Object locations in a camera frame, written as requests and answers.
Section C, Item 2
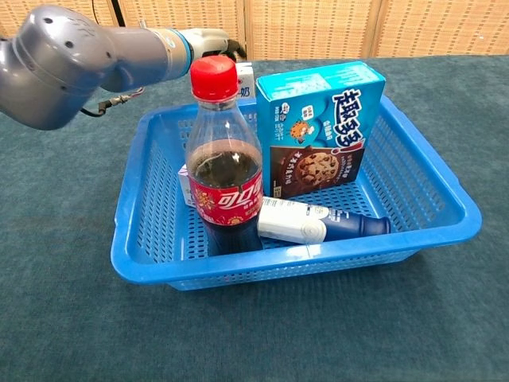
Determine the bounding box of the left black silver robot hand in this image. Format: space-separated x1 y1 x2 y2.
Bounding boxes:
189 27 247 64

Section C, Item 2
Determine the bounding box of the blue perforated plastic basket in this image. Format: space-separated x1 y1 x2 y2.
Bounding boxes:
111 94 483 291

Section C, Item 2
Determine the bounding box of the small purple carton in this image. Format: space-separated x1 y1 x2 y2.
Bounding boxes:
177 162 200 209

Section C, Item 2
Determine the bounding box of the white bottle blue cap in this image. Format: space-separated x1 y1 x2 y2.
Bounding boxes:
256 196 392 244

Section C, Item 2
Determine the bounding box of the teal table cloth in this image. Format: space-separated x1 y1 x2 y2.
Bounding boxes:
0 54 509 382

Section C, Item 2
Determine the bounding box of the black wrist connector cable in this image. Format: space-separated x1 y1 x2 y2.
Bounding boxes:
80 87 146 119

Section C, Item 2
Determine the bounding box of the blue chocolate cookie box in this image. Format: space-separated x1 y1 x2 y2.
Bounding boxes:
255 60 387 200

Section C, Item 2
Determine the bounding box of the bamboo folding screen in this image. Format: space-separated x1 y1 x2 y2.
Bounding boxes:
0 0 509 63

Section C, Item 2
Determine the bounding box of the cola bottle red cap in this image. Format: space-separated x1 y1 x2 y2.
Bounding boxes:
185 55 264 255

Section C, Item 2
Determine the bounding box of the white milk carton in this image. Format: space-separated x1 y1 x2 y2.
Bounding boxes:
234 61 255 100

